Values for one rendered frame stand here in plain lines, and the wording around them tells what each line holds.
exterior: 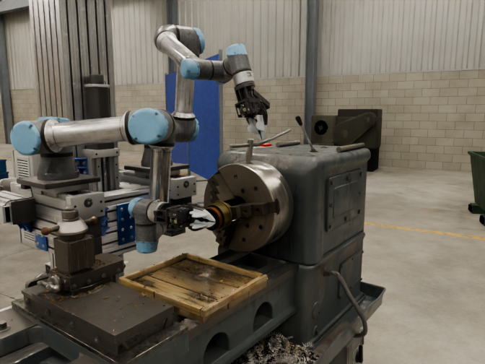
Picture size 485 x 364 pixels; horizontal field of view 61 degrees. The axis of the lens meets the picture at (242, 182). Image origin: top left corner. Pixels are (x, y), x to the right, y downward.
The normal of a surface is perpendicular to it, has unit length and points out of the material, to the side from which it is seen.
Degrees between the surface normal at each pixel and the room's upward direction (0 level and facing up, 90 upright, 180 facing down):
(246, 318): 88
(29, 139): 91
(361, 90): 90
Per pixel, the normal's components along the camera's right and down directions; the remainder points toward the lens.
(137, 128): 0.04, 0.15
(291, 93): -0.49, 0.15
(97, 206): 0.79, 0.11
